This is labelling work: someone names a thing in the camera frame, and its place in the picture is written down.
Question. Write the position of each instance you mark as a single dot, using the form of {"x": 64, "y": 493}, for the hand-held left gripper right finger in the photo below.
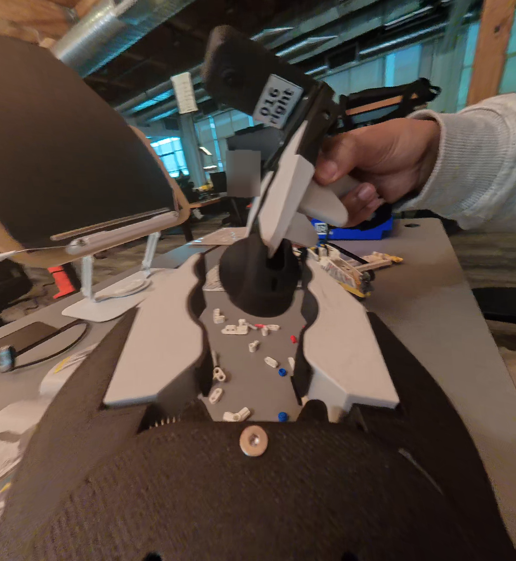
{"x": 350, "y": 350}

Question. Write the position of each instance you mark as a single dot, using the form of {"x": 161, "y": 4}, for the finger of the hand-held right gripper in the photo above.
{"x": 284, "y": 162}
{"x": 288, "y": 193}

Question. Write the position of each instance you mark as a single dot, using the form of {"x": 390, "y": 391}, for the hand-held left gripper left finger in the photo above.
{"x": 157, "y": 350}

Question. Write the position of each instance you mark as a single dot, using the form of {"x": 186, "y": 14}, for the lego airplane model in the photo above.
{"x": 341, "y": 267}

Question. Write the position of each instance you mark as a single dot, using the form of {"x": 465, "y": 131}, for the black lego tyre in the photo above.
{"x": 249, "y": 280}

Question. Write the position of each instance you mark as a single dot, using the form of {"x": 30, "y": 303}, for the person's right forearm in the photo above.
{"x": 481, "y": 166}

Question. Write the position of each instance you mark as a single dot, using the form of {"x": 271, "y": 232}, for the white angled lego beam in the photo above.
{"x": 217, "y": 316}

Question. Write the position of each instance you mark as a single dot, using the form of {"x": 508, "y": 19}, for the scattered small lego pieces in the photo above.
{"x": 271, "y": 361}

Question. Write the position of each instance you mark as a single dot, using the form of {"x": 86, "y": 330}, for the lego instruction booklet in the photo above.
{"x": 4, "y": 438}

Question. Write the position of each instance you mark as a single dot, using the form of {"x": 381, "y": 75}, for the person's right hand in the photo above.
{"x": 385, "y": 157}

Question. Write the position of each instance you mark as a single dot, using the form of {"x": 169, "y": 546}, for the white hanging sign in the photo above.
{"x": 183, "y": 92}

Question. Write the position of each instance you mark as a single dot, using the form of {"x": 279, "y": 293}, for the blue plastic bin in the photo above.
{"x": 363, "y": 234}

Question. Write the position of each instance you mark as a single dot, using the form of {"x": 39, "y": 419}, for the orange traffic cone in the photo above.
{"x": 63, "y": 280}

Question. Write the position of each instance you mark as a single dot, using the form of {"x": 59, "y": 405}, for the black chair seat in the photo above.
{"x": 508, "y": 307}

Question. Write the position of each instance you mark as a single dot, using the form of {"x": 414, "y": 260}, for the tan framed display screen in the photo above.
{"x": 43, "y": 153}

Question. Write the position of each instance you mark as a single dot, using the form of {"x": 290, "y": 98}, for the white lego bracket piece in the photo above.
{"x": 234, "y": 329}

